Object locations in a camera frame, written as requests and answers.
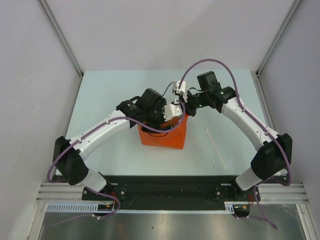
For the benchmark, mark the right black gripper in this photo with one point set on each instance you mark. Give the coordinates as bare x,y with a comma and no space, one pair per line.
189,110

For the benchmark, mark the white straw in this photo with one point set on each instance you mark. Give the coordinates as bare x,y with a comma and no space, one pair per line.
216,149

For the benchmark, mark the orange paper bag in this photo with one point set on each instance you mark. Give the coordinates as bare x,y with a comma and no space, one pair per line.
157,132

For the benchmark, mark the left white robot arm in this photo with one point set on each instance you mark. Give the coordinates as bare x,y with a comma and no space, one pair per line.
69,154

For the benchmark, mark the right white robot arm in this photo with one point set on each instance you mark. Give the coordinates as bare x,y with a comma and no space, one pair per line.
273,150

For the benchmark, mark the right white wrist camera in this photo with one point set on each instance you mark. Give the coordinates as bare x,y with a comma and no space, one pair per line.
180,89

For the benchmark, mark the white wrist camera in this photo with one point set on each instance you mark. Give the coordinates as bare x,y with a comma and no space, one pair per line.
173,111
180,89

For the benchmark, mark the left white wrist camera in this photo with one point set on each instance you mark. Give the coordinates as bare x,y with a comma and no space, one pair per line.
173,111

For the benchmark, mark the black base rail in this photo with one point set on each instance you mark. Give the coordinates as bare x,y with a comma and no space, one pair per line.
177,193

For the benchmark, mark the right aluminium frame post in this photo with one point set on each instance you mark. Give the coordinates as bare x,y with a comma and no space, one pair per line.
279,35

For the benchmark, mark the aluminium frame post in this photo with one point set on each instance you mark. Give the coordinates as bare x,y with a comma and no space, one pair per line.
279,35
55,26

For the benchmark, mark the white slotted cable duct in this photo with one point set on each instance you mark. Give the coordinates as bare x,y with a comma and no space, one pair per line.
96,208

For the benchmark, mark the left aluminium frame post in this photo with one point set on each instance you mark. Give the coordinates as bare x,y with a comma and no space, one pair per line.
55,26

